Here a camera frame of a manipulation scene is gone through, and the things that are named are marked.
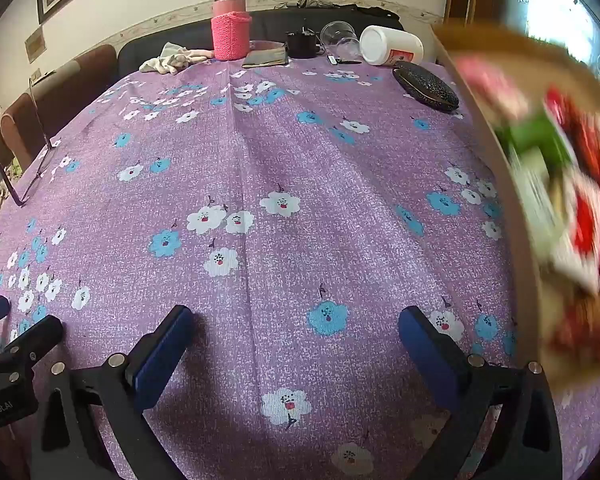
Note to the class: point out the small worn notebook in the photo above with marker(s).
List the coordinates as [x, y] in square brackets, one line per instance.
[265, 57]

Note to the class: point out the black cup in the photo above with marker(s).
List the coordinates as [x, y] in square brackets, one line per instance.
[302, 45]

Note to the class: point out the pile of snack packets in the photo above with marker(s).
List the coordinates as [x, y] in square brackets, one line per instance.
[585, 220]

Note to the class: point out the white cloth gloves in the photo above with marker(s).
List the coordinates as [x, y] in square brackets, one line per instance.
[172, 60]

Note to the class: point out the brown leather chair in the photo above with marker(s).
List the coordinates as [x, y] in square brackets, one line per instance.
[97, 62]
[35, 110]

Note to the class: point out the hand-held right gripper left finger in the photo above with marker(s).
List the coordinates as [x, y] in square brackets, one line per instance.
[162, 355]

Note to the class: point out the dark-framed eyeglasses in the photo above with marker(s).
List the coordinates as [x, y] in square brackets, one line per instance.
[10, 185]

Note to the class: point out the black glasses case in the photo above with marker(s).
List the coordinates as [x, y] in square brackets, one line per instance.
[425, 85]

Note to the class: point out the purple floral tablecloth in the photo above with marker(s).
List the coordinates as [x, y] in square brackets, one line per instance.
[280, 160]

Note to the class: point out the cardboard box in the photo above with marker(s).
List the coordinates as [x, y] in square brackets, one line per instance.
[485, 135]

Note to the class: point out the white plastic jar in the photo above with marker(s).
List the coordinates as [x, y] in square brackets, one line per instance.
[390, 45]

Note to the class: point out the wooden mirror cabinet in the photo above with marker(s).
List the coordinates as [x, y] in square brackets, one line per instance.
[555, 10]

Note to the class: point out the pink thermos bottle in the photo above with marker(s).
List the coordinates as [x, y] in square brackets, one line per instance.
[230, 30]

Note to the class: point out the clear glass jar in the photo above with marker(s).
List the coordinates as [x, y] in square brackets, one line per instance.
[340, 35]

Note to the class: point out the wall switch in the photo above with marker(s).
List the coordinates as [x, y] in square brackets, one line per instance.
[36, 75]

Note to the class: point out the black sofa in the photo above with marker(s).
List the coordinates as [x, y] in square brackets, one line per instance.
[190, 35]

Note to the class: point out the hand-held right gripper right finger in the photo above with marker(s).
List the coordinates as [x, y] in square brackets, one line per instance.
[425, 355]

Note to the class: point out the wall card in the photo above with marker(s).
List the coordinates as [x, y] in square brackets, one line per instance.
[35, 45]

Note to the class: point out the dark jacket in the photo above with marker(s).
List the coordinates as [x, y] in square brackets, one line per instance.
[350, 8]

